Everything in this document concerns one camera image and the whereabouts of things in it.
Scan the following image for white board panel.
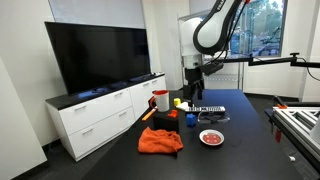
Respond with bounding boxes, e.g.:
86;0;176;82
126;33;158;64
0;55;48;180

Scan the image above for small orange block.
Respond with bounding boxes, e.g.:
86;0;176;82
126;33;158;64
167;108;180;119

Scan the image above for white cabinet with black top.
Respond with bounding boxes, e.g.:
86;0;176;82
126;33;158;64
45;71;167;163

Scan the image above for black flat screen television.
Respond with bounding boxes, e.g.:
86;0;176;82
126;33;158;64
44;21;152;97

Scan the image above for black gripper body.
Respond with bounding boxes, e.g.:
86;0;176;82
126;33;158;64
182;67;206;98

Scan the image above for white plate with pizza print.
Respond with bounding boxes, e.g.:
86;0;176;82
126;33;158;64
198;128;226;147

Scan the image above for orange stick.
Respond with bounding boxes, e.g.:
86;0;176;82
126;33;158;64
141;106;158;122

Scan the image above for white mug with red inside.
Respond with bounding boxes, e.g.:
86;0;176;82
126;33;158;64
148;89;171;113

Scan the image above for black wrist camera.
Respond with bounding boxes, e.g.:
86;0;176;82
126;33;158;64
200;61;225;77

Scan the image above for orange cloth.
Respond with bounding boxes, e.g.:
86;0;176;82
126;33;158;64
137;126;185;155

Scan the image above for aluminium frame rail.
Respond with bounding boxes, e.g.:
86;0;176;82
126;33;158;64
270;105;320;165

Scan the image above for white remote control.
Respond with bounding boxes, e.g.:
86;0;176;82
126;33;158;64
184;105;227;114

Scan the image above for black cable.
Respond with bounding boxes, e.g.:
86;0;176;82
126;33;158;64
297;57;320;83

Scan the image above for black box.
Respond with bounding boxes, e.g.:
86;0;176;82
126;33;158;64
152;112;180;134

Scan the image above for orange clamp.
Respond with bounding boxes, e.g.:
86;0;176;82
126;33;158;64
272;94;288;110

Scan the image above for clear safety glasses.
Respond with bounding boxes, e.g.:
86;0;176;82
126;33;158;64
197;110;231;125

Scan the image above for blue toy object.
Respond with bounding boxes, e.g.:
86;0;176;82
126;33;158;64
185;113;197;128

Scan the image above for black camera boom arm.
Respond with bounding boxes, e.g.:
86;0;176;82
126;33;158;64
222;52;320;70

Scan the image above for white block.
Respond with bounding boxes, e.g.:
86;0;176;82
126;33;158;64
175;101;190;112

